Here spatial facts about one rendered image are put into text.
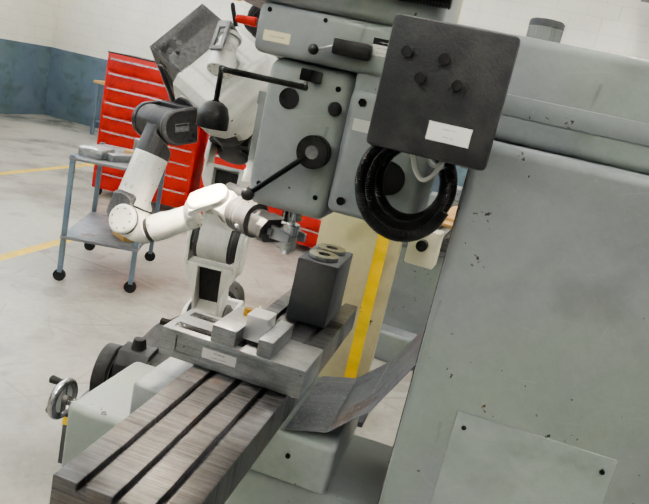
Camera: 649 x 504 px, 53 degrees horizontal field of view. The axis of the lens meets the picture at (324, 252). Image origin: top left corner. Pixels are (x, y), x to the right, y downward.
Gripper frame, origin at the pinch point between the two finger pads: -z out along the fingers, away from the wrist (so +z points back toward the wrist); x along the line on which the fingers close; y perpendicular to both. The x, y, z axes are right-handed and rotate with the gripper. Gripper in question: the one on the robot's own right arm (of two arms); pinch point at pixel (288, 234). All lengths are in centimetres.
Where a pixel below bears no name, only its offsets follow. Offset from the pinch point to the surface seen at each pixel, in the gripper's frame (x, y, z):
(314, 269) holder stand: 27.8, 15.3, 11.5
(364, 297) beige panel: 155, 64, 74
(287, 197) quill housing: -8.7, -10.5, -4.9
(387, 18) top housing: -5, -50, -18
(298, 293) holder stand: 26.4, 23.5, 14.1
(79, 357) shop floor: 64, 127, 174
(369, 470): 13, 51, -30
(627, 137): 16, -39, -61
